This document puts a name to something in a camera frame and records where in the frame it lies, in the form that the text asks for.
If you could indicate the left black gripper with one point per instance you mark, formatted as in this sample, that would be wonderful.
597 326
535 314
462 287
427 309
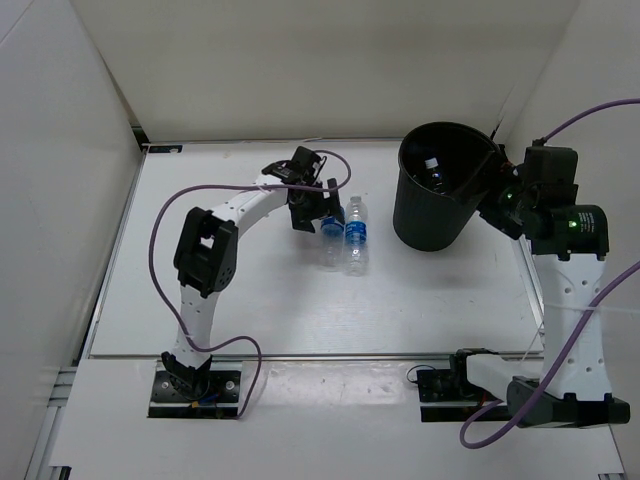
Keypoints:
301 220

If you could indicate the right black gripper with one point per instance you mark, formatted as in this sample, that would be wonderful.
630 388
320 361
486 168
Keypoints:
482 174

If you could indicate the blue label bottle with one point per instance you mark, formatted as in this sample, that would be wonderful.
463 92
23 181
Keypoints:
332 234
356 236

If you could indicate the black plastic trash bin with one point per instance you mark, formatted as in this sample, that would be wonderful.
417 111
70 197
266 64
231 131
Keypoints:
445 171

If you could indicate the clear unlabeled plastic bottle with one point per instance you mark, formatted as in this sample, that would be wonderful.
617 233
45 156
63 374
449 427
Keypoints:
436 180

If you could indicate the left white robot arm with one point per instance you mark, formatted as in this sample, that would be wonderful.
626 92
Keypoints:
206 254

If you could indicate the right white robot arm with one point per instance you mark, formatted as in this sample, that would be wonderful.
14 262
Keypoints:
569 243

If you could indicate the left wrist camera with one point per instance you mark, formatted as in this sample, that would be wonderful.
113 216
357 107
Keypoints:
306 162

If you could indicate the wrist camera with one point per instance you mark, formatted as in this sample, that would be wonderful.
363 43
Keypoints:
306 162
549 165

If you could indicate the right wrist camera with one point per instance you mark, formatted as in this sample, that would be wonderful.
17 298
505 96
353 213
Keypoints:
549 165

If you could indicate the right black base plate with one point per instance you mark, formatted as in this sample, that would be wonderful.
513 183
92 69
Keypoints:
441 399

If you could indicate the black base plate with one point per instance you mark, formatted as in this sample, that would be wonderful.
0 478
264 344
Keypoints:
441 399
215 396

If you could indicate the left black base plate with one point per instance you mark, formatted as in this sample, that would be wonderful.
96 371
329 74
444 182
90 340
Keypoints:
215 396

